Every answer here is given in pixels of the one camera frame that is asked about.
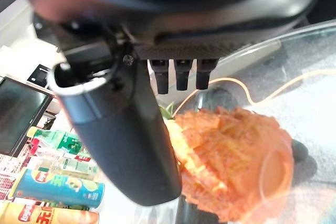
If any yellow chips can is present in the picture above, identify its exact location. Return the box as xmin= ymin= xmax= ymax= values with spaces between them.
xmin=0 ymin=200 xmax=100 ymax=224

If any clear tea bottle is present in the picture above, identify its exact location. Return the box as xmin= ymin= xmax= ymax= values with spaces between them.
xmin=28 ymin=155 xmax=100 ymax=182

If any black monitor screen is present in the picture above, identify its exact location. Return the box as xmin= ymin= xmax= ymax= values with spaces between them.
xmin=0 ymin=76 xmax=54 ymax=158

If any red white patterned mat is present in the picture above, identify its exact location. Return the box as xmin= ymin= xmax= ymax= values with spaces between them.
xmin=0 ymin=144 xmax=36 ymax=201

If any green drink bottle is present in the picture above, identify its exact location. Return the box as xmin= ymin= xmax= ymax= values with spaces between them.
xmin=27 ymin=126 xmax=85 ymax=155

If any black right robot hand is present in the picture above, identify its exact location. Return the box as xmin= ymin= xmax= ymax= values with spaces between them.
xmin=25 ymin=0 xmax=330 ymax=207

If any blue chips can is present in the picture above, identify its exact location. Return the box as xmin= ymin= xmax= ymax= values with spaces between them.
xmin=8 ymin=167 xmax=106 ymax=209

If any black power adapter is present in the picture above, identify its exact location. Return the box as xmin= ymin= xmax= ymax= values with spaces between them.
xmin=27 ymin=64 xmax=52 ymax=88

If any orange cable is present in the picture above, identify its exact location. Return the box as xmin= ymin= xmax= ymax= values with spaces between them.
xmin=172 ymin=69 xmax=336 ymax=119

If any orange toy pineapple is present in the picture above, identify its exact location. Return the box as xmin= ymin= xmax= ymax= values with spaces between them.
xmin=159 ymin=102 xmax=295 ymax=222

